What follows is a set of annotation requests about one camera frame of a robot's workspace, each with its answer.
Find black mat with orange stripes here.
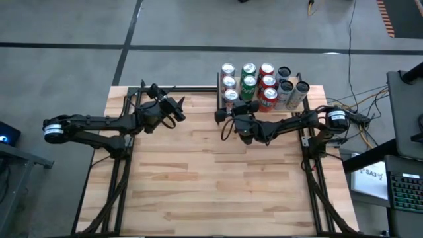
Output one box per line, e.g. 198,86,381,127
376,0,423,39

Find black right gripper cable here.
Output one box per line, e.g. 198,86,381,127
220,117,236,142

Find black device with blue light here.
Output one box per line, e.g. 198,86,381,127
0,120,22,147

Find grey metal table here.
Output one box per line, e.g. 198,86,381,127
0,141,56,229

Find red Fanta strawberry can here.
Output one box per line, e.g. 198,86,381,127
258,62,276,77
258,75,278,90
258,87,278,113

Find wooden shelf with black frame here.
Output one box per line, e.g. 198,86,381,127
216,71,307,126

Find grey computer desk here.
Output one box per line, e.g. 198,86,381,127
342,62,423,238

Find black computer keyboard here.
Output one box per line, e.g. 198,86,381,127
389,172,423,212

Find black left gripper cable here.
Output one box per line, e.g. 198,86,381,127
160,112,178,130

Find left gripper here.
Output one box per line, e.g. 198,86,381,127
146,83,186,123

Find green Sprite can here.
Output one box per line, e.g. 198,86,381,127
240,75,258,102
240,62,258,77

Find thin black floor cable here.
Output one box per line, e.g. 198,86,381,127
346,0,357,103

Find white Celsius can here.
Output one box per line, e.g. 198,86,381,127
276,66,292,83
286,81,311,112
273,80,295,110

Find silver Diet Coke can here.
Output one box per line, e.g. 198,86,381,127
221,75,237,90
223,88,240,110
220,62,237,78

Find black metal table frame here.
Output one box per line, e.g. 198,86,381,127
71,79,360,238

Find cable bundle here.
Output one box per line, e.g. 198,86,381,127
327,85,391,150

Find white SA3 label sheet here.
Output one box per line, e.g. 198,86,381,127
350,161,388,200

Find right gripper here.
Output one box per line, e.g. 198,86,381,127
213,100,265,146

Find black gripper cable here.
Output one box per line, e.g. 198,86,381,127
220,117,236,142
160,112,178,130

